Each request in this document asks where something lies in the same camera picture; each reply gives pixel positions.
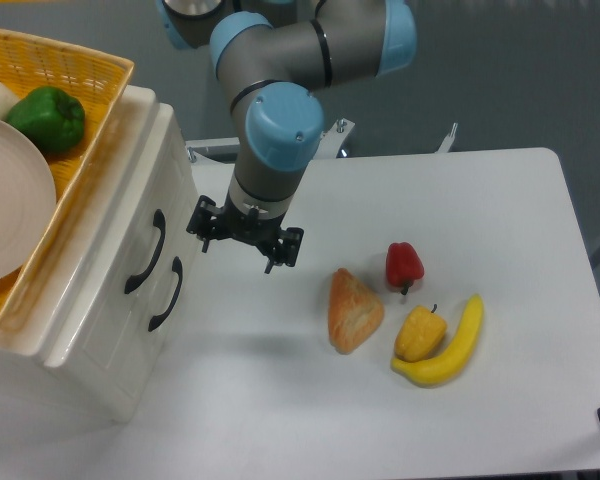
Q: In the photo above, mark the yellow wicker basket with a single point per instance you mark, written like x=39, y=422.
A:
x=97, y=79

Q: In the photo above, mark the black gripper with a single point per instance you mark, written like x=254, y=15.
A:
x=209, y=222

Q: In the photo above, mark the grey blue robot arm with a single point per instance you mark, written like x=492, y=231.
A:
x=269, y=65

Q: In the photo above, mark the black top drawer handle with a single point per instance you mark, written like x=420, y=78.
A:
x=154, y=245

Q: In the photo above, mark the beige round plate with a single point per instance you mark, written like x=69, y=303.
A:
x=27, y=198

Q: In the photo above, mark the black lower drawer handle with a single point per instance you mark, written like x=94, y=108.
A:
x=167, y=293

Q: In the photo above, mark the white drawer cabinet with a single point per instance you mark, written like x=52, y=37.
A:
x=26, y=341

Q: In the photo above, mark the black drawer handle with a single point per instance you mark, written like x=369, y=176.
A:
x=154, y=245
x=167, y=293

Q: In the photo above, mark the red bell pepper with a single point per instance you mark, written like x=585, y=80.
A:
x=403, y=266

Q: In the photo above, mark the yellow bell pepper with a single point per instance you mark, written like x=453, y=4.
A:
x=420, y=334

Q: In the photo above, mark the orange bread piece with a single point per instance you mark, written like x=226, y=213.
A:
x=355, y=312

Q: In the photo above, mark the yellow banana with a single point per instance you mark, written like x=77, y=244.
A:
x=441, y=366

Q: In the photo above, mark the green bell pepper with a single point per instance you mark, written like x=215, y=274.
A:
x=50, y=118

